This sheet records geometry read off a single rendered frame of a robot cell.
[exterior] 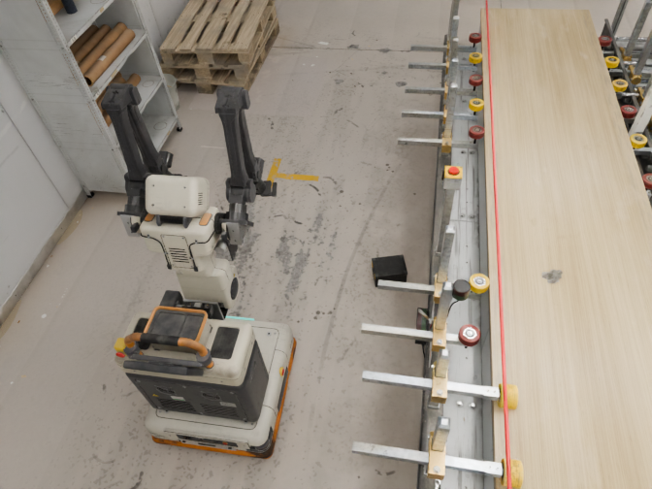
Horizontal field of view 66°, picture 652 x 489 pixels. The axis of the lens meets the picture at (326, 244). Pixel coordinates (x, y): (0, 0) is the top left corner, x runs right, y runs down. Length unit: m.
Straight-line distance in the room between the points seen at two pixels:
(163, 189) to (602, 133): 2.19
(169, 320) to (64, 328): 1.49
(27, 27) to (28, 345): 1.85
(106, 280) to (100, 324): 0.34
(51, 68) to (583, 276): 3.08
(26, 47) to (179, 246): 1.90
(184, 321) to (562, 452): 1.44
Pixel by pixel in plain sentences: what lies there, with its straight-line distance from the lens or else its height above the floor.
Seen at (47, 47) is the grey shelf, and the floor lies 1.24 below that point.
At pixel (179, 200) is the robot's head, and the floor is 1.34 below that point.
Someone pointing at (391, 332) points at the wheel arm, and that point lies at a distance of 2.04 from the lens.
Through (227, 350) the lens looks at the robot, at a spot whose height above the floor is 0.81.
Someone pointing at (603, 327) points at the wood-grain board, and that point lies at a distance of 2.19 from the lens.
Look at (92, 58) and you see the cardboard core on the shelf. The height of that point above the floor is 0.96.
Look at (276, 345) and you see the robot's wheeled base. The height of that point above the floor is 0.28.
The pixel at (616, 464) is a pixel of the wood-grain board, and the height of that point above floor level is 0.90.
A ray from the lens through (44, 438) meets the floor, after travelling 3.26.
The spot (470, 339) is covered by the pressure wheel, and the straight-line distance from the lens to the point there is 2.01.
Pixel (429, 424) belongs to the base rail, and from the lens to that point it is 2.07.
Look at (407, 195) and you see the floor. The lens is 3.75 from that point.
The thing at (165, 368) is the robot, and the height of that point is 0.95.
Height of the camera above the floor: 2.63
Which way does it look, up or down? 50 degrees down
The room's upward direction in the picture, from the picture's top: 6 degrees counter-clockwise
